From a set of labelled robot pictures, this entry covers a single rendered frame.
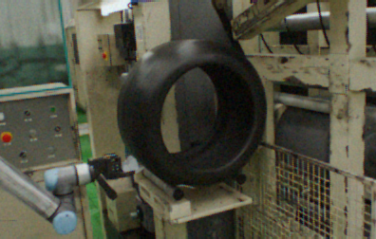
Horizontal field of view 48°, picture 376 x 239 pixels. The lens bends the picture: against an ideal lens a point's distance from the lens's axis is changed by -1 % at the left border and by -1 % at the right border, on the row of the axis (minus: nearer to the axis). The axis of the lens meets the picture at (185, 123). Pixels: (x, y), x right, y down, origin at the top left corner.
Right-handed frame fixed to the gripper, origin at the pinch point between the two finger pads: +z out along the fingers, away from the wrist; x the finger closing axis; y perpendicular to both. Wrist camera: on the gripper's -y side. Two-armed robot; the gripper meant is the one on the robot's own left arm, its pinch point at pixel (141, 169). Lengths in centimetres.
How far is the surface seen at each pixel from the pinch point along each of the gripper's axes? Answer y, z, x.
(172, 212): -16.3, 7.7, -9.4
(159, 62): 40.3, 7.1, -8.2
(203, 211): -19.3, 21.1, -9.0
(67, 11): 112, 142, 919
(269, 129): 0, 75, 22
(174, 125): 8.2, 26.2, 27.8
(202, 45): 45, 23, -10
